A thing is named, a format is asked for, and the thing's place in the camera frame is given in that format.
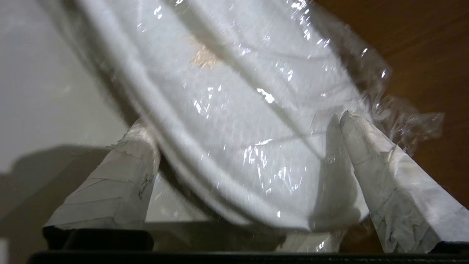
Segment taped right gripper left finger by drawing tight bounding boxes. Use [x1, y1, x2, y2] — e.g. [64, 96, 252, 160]
[43, 118, 161, 250]

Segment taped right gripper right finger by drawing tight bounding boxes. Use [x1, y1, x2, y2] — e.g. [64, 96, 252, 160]
[339, 110, 469, 253]

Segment bagged white slippers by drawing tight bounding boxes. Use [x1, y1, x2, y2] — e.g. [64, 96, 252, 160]
[37, 0, 446, 253]

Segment glossy white cabinet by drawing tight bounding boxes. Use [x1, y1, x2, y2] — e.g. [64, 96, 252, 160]
[0, 0, 220, 253]

